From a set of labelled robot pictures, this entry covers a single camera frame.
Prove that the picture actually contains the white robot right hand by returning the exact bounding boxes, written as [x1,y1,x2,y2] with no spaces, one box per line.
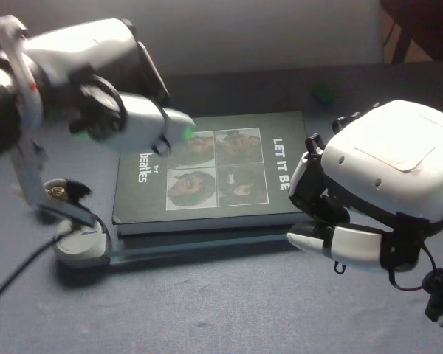
[286,99,443,274]

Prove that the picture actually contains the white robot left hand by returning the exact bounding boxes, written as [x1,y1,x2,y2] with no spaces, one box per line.
[21,17,197,155]

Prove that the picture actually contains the black white tape measure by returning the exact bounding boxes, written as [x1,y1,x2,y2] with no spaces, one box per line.
[52,217,301,270]

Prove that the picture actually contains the black Beatles book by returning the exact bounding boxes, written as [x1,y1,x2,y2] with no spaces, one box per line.
[111,110,311,237]

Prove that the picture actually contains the small green toy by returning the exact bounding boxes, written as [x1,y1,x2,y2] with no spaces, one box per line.
[312,83,335,108]

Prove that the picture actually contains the dark wooden chair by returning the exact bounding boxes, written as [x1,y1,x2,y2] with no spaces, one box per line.
[379,0,443,64]

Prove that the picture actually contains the small toy bowl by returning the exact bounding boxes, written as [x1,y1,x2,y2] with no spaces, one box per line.
[43,177,77,203]

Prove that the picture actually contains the grey table cloth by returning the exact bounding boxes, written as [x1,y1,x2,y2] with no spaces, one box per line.
[0,62,443,354]

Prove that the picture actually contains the thin black cable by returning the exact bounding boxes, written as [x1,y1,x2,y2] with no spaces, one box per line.
[0,215,110,309]

